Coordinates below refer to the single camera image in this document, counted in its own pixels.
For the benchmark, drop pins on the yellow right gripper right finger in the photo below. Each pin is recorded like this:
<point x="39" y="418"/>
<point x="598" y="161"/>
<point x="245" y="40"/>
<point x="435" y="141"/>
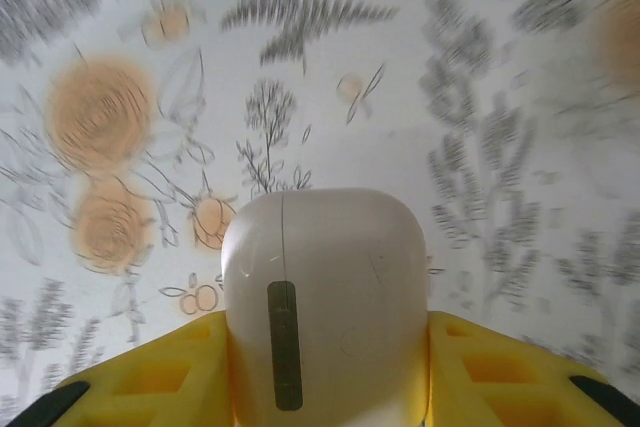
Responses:
<point x="500" y="377"/>

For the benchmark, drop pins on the floral patterned table cover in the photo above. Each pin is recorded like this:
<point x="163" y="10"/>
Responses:
<point x="350" y="97"/>

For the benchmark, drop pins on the pale green earbud charging case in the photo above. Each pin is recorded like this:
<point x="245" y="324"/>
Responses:
<point x="350" y="272"/>

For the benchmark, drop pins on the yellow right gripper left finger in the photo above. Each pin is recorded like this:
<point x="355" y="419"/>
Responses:
<point x="150" y="377"/>

